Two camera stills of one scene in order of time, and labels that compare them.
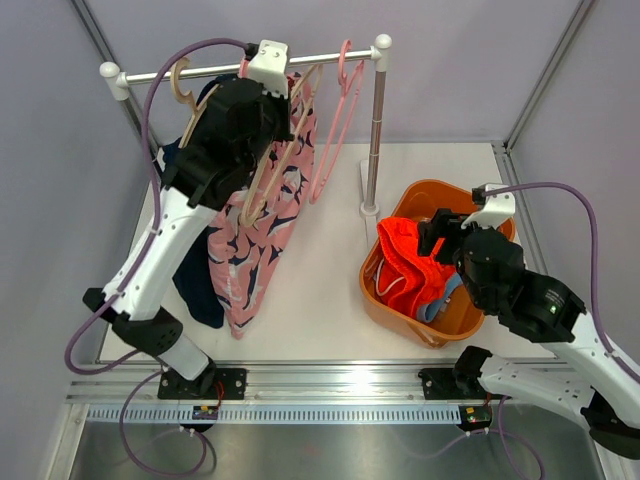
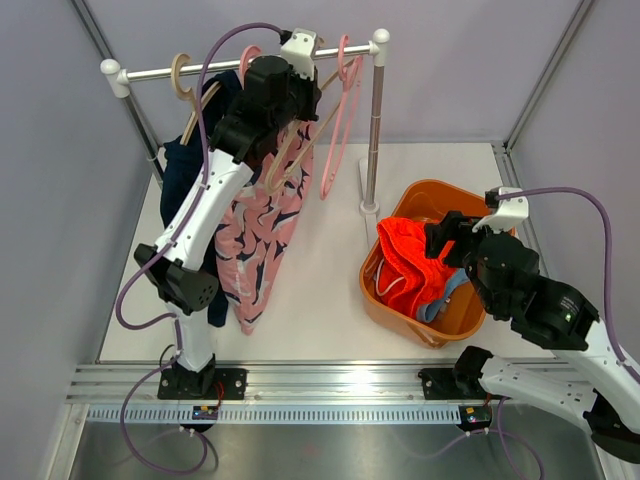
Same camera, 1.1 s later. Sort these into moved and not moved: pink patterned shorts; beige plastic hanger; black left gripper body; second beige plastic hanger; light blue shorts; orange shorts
Moved: black left gripper body; beige plastic hanger
Not moved: second beige plastic hanger; light blue shorts; pink patterned shorts; orange shorts
